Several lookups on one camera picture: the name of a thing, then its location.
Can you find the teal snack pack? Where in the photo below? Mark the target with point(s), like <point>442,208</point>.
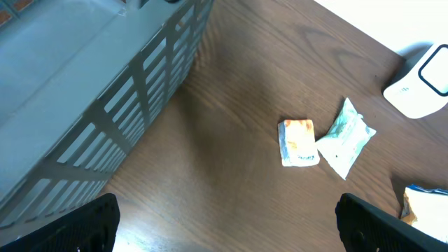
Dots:
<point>345,139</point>

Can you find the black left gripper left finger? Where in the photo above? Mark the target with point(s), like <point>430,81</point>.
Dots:
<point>91,227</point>

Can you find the yellow snack bag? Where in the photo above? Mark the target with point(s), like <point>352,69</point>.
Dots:
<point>426,210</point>

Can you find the small orange packet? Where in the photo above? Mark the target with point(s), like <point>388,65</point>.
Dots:
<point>297,143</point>

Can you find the grey plastic mesh basket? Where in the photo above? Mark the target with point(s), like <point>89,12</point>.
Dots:
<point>79,87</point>

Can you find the white barcode scanner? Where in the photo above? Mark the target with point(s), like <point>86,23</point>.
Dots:
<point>420,87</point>

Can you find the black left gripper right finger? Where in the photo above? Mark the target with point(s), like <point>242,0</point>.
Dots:
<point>364,227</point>

